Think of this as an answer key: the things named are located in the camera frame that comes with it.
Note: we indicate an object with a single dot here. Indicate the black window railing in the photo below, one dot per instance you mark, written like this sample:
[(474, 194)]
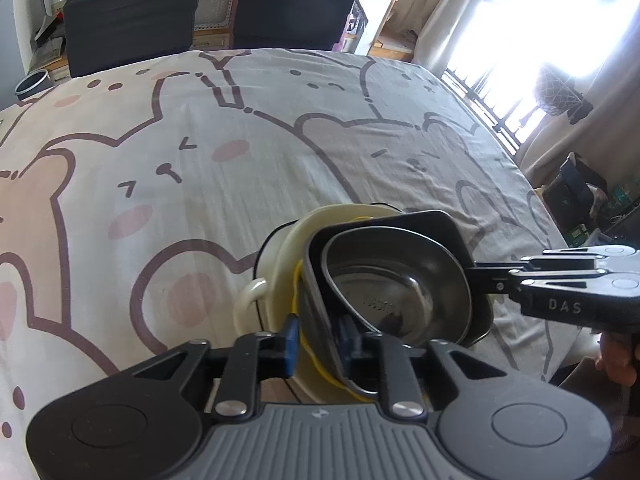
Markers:
[(490, 110)]

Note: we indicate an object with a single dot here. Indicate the hanging net bag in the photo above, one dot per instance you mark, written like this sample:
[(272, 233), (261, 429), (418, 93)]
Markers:
[(562, 92)]

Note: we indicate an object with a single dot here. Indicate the printed tablecloth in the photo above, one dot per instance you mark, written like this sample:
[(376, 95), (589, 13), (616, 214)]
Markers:
[(150, 170)]

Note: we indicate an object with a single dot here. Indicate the person's right hand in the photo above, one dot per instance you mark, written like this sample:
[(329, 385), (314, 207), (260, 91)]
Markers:
[(615, 360)]

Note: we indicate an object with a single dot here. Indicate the rectangular metal tray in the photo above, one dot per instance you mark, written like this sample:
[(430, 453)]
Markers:
[(320, 305)]

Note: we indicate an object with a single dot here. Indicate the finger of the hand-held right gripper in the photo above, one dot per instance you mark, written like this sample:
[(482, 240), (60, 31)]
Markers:
[(500, 280), (575, 257)]

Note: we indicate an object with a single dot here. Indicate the grey trash bin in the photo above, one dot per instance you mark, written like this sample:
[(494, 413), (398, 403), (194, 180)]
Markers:
[(32, 84)]

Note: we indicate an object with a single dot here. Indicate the dark grey chair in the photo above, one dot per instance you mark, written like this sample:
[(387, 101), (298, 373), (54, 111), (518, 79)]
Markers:
[(295, 10), (130, 25)]

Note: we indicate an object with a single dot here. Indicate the beige curtain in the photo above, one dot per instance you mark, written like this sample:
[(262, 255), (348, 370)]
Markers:
[(450, 15)]

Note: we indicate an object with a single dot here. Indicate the cream white mug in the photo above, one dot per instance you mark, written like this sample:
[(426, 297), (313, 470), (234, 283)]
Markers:
[(270, 260)]

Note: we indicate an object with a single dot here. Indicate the cream bowl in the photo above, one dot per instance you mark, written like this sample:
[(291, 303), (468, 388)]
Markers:
[(300, 230)]

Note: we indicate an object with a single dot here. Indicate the dark bag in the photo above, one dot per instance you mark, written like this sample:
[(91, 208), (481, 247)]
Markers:
[(575, 190)]

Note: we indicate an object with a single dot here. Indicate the oval metal bowl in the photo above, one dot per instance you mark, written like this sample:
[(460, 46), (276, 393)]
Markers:
[(390, 290)]

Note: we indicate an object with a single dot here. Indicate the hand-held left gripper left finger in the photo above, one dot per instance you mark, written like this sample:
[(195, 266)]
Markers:
[(292, 345)]

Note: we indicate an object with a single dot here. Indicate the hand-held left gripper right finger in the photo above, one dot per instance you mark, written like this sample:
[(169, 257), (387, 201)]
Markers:
[(351, 347)]

